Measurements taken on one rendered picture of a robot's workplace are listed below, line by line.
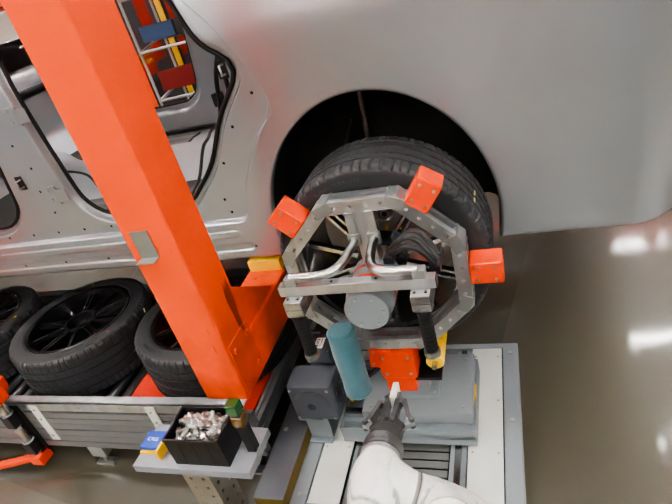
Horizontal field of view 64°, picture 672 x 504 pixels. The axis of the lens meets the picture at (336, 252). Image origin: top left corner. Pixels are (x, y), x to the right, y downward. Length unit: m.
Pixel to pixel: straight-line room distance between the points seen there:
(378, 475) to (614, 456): 1.22
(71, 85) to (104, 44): 0.12
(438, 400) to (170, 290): 1.03
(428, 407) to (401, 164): 0.93
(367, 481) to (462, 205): 0.78
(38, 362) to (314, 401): 1.27
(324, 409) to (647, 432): 1.14
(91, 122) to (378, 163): 0.74
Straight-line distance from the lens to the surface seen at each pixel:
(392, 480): 1.12
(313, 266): 1.76
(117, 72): 1.47
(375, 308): 1.46
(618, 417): 2.30
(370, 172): 1.50
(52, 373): 2.68
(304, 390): 1.99
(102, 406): 2.42
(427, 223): 1.45
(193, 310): 1.65
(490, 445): 2.10
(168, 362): 2.22
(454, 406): 2.03
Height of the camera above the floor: 1.73
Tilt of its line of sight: 30 degrees down
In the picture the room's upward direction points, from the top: 16 degrees counter-clockwise
